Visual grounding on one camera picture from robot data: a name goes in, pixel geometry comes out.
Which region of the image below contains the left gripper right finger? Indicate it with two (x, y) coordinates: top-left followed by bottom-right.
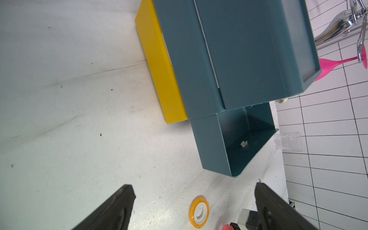
(255, 182), (316, 230)

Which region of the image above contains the yellow box behind cabinet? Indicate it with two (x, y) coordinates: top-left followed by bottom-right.
(135, 1), (188, 124)

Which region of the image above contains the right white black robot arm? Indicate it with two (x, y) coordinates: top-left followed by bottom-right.
(227, 209), (282, 230)

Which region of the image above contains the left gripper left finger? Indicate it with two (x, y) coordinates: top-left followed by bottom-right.
(74, 185), (136, 230)

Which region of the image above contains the pink plastic wine glass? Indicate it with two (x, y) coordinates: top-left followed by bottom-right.
(314, 44), (368, 82)

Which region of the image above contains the orange tape ring right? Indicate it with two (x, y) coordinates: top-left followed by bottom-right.
(189, 196), (210, 229)

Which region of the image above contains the silver wine glass rack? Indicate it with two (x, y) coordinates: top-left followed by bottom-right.
(314, 1), (368, 63)

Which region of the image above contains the clear plastic cup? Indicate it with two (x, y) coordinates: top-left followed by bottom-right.
(274, 132), (303, 152)

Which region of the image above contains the teal three-drawer cabinet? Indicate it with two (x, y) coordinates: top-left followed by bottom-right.
(153, 1), (321, 177)

